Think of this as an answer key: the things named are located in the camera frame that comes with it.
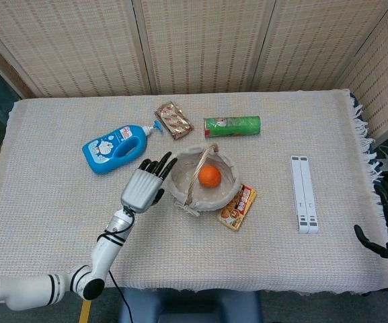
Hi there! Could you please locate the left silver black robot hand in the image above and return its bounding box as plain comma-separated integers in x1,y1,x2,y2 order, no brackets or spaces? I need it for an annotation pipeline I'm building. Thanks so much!
120,151,179,215

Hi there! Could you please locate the green chip can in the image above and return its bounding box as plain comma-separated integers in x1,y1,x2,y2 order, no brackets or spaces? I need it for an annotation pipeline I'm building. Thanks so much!
203,115,262,140

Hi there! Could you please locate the brown snack packet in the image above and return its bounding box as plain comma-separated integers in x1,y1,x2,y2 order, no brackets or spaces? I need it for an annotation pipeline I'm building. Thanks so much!
154,102,195,141

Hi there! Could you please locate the woven basket with cloth liner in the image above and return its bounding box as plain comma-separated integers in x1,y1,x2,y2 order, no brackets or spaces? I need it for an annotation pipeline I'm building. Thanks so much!
164,143,243,218

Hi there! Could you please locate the orange fruit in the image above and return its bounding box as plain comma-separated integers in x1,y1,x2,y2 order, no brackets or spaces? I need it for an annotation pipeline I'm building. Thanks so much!
198,164,223,189

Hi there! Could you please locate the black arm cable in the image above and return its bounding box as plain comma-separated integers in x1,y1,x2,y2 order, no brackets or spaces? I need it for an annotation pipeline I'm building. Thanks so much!
95,210,136,323

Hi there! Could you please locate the table with white woven cloth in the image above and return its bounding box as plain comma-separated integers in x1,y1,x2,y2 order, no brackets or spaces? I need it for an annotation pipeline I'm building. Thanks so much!
0,88,388,297

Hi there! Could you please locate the blue detergent pump bottle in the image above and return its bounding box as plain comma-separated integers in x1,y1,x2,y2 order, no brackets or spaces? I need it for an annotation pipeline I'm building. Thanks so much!
81,120,165,175

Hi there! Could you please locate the white folding stand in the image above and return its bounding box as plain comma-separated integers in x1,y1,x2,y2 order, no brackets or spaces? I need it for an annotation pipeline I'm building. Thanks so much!
290,155,319,235

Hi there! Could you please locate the woven bamboo folding screen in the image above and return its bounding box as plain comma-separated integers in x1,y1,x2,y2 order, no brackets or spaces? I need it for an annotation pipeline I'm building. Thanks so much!
0,0,388,144

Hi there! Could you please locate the yellow snack box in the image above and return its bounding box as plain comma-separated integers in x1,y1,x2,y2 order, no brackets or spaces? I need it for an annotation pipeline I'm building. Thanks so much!
217,183,258,232

